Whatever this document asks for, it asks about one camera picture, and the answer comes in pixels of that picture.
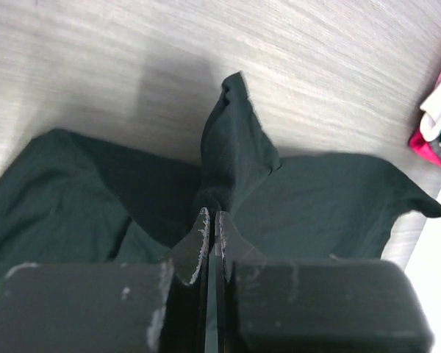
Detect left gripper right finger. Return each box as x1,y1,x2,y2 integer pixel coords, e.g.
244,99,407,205
215,212,434,352

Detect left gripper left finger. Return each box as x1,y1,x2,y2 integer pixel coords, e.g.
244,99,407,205
0,209,210,352

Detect black t shirt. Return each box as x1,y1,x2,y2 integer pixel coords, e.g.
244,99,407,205
0,74,441,279

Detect folded pink t shirt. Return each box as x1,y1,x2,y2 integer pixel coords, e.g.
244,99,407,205
408,72,441,167

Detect folded white t shirt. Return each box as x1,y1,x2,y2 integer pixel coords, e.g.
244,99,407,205
420,83,441,142

